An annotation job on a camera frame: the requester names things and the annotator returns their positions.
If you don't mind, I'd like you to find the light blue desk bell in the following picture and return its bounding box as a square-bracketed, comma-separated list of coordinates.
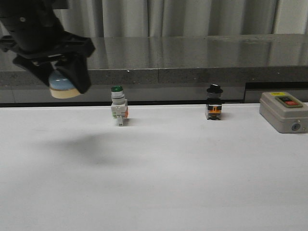
[49, 70, 81, 99]

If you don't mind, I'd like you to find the grey stone counter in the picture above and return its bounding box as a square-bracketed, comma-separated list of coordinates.
[0, 33, 308, 104]

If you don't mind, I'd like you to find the grey curtain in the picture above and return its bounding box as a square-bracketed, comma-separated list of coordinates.
[55, 0, 278, 38]

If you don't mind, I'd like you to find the black selector knob switch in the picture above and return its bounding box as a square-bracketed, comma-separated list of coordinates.
[205, 84, 223, 120]

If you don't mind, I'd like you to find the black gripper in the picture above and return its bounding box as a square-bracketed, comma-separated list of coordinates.
[0, 0, 95, 94]

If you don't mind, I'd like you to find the green pushbutton switch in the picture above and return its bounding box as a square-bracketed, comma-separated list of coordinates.
[111, 85, 128, 126]

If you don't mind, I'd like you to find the grey on-off switch box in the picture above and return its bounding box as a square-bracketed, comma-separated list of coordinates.
[259, 92, 308, 133]

